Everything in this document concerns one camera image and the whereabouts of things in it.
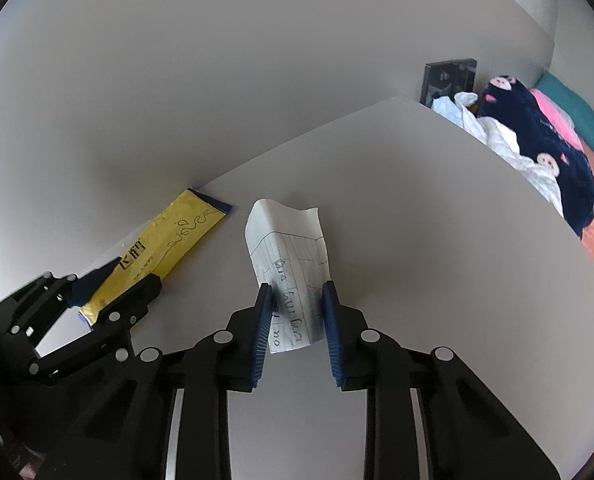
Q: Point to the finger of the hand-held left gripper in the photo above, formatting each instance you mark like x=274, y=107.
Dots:
x=127, y=305
x=94, y=282

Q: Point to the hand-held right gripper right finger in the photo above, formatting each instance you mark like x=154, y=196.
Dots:
x=331, y=332

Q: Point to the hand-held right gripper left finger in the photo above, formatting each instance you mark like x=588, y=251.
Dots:
x=261, y=332

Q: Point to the white handwritten paper sheet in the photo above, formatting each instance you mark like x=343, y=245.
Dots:
x=289, y=265

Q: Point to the yellow packet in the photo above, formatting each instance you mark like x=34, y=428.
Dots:
x=177, y=240

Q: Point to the white crumpled cloth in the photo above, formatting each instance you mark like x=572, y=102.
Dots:
x=502, y=147

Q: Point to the dark box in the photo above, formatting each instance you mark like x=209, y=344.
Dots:
x=449, y=80

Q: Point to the navy plush blanket with pigs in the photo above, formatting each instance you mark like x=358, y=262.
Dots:
x=542, y=140

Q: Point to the pink pillow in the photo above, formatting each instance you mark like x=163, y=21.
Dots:
x=557, y=117

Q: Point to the teal pillow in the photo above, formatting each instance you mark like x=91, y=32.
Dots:
x=579, y=110

